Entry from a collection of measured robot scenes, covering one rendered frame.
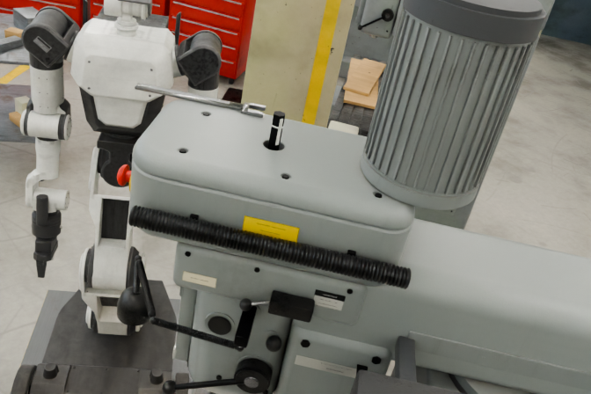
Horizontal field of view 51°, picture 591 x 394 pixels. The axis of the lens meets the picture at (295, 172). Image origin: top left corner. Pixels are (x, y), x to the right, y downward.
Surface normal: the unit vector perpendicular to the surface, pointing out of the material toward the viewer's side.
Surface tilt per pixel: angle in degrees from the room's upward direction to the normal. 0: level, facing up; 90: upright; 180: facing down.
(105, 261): 66
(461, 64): 90
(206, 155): 0
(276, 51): 90
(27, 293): 0
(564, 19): 90
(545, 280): 0
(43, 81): 93
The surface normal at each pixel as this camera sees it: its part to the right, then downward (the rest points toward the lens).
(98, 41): 0.19, -0.22
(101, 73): 0.08, 0.52
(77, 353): 0.18, -0.84
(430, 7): -0.75, 0.21
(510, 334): -0.14, 0.49
